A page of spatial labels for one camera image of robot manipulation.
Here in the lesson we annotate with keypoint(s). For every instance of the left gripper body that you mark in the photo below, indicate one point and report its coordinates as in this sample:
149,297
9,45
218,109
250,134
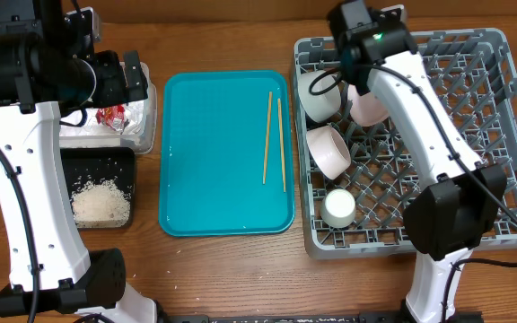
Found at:
110,89

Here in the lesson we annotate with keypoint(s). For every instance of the small pink plate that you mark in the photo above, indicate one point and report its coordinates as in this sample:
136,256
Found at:
329,151

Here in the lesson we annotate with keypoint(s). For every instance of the red foil snack wrapper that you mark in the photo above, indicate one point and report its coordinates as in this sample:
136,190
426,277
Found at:
112,117

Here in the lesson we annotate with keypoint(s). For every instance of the pile of rice grains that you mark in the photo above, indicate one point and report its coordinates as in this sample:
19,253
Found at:
101,205

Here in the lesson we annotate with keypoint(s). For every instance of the clear plastic waste bin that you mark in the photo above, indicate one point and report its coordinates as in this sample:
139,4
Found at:
138,134

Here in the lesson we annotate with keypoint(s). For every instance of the grey dishwasher rack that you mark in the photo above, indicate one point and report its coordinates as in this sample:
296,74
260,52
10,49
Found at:
473,74

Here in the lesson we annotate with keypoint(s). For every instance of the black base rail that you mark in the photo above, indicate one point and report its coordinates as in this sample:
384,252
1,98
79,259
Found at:
389,316

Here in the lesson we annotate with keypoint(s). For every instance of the small white cup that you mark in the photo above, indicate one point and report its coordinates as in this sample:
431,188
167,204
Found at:
338,208

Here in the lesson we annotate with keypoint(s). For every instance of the teal plastic serving tray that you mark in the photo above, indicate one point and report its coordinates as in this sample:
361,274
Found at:
213,143

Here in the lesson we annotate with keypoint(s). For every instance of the grey bowl with rice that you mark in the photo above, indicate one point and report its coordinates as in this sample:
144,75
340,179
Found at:
319,107

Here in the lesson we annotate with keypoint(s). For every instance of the black rectangular tray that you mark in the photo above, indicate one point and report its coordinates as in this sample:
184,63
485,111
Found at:
98,164

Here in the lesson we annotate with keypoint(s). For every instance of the large white plate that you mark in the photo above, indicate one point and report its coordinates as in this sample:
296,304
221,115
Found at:
366,110

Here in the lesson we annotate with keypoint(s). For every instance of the white napkin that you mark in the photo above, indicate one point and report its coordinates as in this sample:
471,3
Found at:
84,123

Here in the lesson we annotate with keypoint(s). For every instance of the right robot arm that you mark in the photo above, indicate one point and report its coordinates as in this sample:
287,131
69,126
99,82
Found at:
456,204

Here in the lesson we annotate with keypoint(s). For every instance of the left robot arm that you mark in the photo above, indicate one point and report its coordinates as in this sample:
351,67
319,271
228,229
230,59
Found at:
48,70

